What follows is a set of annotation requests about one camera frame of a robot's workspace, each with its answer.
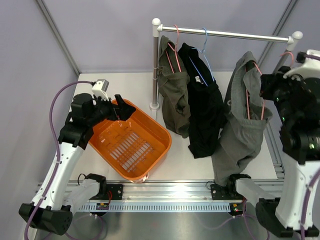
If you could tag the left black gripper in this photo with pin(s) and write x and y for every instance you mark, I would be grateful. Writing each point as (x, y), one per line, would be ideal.
(121, 111)

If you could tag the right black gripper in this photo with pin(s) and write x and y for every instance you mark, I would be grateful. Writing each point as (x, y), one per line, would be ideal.
(271, 82)

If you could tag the pink wire hanger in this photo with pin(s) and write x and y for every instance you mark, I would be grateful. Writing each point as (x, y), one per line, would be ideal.
(175, 49)
(250, 65)

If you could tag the grey shorts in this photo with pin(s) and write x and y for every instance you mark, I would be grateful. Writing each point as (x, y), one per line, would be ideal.
(241, 138)

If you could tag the black shorts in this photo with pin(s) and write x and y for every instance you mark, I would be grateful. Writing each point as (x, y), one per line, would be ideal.
(205, 100)

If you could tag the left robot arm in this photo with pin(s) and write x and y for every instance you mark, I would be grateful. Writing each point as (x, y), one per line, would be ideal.
(50, 210)

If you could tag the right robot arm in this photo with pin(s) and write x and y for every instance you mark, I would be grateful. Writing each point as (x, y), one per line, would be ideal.
(292, 212)

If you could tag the olive green shorts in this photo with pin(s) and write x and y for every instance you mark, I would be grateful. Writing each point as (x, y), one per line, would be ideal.
(173, 80)

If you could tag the orange plastic laundry basket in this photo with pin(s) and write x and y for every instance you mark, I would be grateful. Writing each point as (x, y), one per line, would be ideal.
(133, 148)

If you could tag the white metal clothes rack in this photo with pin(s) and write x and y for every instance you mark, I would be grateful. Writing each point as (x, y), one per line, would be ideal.
(157, 27)

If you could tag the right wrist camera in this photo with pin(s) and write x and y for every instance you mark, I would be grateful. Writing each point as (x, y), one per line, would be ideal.
(303, 63)

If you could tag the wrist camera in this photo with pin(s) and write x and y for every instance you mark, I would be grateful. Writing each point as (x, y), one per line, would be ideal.
(99, 89)
(303, 63)

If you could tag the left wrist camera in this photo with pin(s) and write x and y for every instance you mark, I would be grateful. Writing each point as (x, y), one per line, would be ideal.
(99, 89)

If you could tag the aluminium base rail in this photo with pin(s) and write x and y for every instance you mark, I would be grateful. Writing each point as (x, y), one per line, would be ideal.
(164, 191)

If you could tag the white slotted cable duct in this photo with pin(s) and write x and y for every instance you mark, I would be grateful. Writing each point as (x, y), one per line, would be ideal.
(155, 207)

